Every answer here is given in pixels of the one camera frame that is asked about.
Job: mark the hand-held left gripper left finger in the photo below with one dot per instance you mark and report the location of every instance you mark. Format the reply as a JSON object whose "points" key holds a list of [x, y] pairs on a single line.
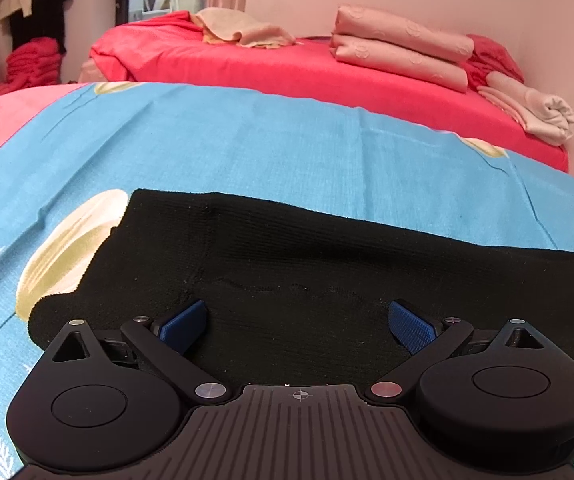
{"points": [[184, 327]]}

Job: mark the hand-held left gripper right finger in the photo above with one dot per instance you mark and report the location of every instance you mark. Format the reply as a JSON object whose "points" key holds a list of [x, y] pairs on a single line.
{"points": [[409, 327]]}

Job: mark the black knit pants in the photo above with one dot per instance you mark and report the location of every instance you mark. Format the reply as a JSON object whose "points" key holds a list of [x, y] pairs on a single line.
{"points": [[317, 270]]}

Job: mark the blue printed bedsheet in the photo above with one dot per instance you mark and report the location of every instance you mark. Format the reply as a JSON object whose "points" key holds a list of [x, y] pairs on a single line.
{"points": [[267, 145]]}

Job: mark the rolled cream and pink towel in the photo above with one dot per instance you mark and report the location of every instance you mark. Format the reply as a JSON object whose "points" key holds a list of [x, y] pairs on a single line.
{"points": [[537, 112]]}

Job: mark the red bedsheet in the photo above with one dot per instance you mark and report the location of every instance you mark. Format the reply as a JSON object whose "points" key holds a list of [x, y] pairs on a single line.
{"points": [[292, 75]]}

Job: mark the crumpled red cloth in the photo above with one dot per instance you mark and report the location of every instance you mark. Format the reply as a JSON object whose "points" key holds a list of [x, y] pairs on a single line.
{"points": [[497, 60]]}

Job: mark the stack of red clothes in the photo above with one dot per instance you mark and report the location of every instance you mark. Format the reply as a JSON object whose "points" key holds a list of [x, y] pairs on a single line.
{"points": [[34, 62]]}

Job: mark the beige crumpled cloth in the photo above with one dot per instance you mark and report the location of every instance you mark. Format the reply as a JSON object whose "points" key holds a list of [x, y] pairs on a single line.
{"points": [[242, 27]]}

